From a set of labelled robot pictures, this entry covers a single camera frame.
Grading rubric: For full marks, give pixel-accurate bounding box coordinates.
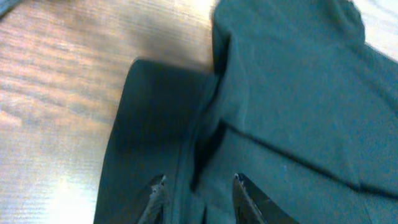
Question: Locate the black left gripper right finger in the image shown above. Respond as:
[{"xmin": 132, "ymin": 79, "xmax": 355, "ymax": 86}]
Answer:
[{"xmin": 232, "ymin": 173, "xmax": 299, "ymax": 224}]

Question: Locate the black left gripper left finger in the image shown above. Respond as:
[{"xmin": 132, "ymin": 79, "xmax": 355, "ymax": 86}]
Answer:
[{"xmin": 136, "ymin": 174, "xmax": 169, "ymax": 224}]

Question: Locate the black polo shirt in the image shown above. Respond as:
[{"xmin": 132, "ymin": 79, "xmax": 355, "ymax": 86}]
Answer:
[{"xmin": 94, "ymin": 1, "xmax": 397, "ymax": 223}]

